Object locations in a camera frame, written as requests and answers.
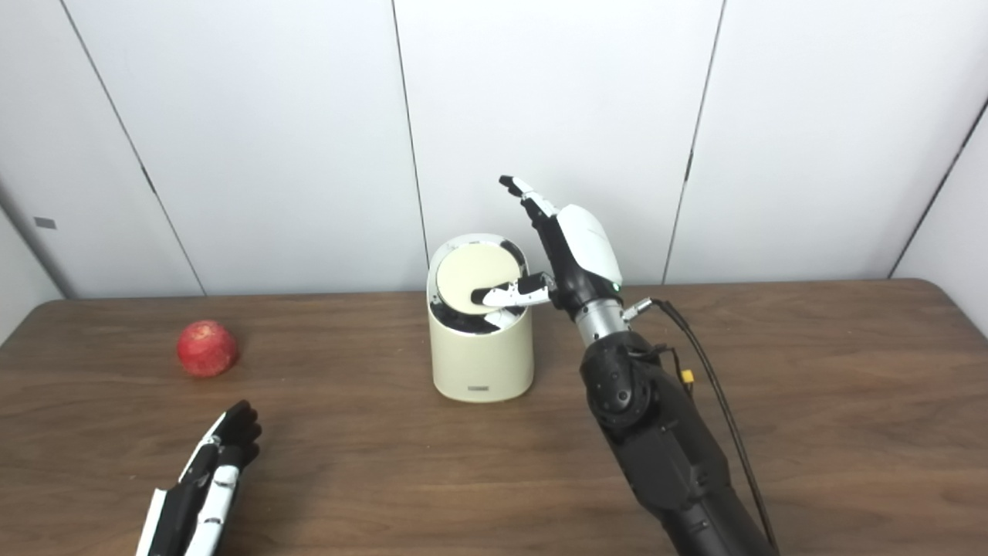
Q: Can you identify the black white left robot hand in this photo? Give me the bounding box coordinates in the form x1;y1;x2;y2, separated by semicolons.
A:
135;399;263;556

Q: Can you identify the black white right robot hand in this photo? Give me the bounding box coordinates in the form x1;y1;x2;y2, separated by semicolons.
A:
472;175;624;319

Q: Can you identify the cream round bin lid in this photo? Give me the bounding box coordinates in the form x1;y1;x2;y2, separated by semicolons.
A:
436;244;520;314

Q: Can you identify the red apple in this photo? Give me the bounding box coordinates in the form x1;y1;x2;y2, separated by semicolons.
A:
176;320;239;378

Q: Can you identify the cream-colored bin body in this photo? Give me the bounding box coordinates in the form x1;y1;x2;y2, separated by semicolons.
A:
426;233;536;403

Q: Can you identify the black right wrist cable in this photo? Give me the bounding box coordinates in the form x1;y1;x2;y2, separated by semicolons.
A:
622;297;779;553

